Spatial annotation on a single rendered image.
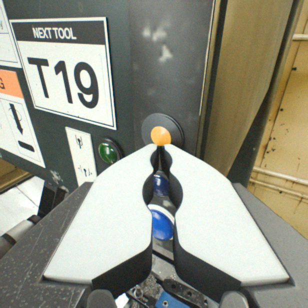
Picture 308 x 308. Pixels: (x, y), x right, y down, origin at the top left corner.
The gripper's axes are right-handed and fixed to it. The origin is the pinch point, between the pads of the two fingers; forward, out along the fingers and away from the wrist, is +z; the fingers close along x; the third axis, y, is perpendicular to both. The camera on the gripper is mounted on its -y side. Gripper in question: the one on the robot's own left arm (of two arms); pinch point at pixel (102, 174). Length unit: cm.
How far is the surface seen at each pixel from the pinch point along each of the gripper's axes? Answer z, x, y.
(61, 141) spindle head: -21.6, 18.3, -24.8
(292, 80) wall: 81, 39, -14
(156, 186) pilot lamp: -22.3, 29.4, -24.4
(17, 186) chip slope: 15, -99, 58
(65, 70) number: -21.7, 21.2, -31.4
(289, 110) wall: 81, 42, -1
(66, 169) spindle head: -21.6, 18.0, -21.3
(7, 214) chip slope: -1, -86, 63
